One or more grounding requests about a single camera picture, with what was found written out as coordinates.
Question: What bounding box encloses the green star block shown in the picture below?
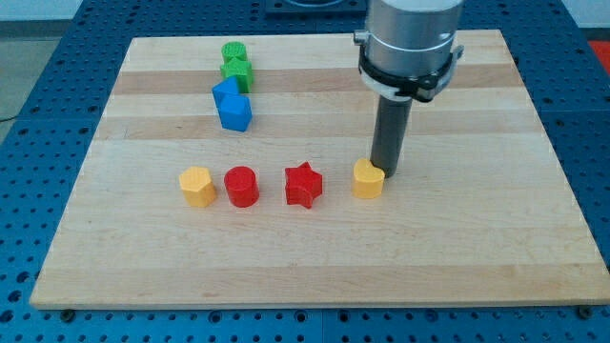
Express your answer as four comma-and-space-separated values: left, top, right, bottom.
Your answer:
220, 58, 254, 93

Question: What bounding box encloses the green cylinder block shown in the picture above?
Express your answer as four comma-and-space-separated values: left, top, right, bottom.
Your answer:
221, 41, 249, 63

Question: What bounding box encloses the yellow heart block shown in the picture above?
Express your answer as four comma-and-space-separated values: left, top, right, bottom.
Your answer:
352, 158, 385, 199

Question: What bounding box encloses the blue pentagon block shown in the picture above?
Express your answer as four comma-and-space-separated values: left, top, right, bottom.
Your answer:
218, 94, 253, 131

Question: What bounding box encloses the blue cube block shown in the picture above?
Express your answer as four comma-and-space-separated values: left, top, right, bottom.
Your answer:
212, 76, 240, 109

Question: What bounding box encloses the red star block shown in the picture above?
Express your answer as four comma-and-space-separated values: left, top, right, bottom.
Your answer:
285, 162, 323, 209

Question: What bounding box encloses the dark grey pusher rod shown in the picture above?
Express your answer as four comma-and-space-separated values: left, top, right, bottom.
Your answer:
370, 96, 412, 178

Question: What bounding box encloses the yellow hexagon block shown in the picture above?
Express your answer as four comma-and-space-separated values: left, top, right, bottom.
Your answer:
178, 166, 217, 208

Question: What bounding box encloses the red cylinder block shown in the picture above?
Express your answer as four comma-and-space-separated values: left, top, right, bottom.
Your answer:
224, 166, 259, 208

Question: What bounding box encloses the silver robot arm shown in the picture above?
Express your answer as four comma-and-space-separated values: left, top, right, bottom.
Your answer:
354, 0, 464, 103

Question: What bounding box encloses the light wooden board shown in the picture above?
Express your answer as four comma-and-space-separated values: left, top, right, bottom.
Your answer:
30, 30, 609, 310

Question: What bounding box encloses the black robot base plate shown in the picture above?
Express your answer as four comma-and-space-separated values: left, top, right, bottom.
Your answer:
263, 0, 368, 16

